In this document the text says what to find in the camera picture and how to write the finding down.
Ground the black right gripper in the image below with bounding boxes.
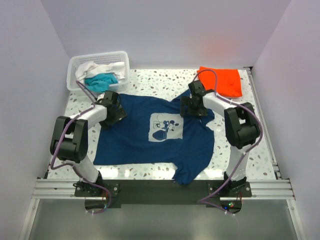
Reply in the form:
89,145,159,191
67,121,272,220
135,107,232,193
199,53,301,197
180,96,207,119

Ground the navy blue t shirt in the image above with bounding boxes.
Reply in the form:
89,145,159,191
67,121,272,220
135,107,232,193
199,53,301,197
93,94,215,185

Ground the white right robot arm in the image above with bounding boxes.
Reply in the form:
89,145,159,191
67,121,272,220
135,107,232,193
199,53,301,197
180,80,263,197

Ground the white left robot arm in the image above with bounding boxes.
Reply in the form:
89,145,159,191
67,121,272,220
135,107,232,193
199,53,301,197
50,90,127,196

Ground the teal crumpled t shirt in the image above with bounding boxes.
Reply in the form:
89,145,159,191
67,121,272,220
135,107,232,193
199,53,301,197
84,73,118,93

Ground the white crumpled t shirt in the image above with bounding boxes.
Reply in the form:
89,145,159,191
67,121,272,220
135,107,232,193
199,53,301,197
75,61,126,83

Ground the orange folded t shirt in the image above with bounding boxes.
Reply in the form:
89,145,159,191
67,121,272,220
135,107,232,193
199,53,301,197
197,66,243,98

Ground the white plastic basket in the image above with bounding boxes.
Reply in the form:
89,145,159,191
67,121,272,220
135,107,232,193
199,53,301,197
66,51,130,92

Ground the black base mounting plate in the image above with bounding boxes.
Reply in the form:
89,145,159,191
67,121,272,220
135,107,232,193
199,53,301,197
73,180,252,214

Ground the aluminium frame rail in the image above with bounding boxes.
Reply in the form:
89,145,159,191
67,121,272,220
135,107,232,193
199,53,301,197
31,179,78,200

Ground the right side aluminium rail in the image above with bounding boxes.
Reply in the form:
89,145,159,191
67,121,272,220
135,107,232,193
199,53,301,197
243,67,296,202

